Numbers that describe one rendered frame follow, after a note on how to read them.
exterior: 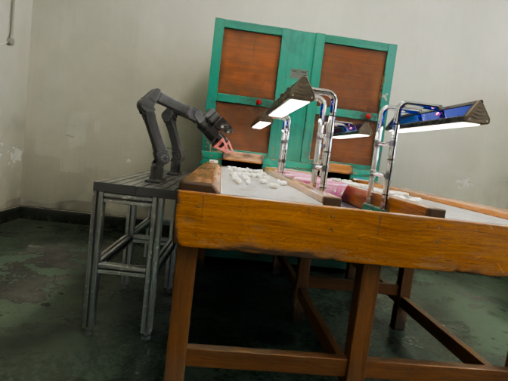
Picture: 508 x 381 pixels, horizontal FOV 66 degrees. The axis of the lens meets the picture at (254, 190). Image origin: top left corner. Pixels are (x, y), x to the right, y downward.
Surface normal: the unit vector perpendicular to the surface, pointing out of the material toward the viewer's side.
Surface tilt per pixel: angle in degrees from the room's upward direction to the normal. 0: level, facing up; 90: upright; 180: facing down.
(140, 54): 90
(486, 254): 90
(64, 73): 91
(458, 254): 90
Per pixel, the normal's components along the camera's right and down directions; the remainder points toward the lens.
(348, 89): 0.08, 0.10
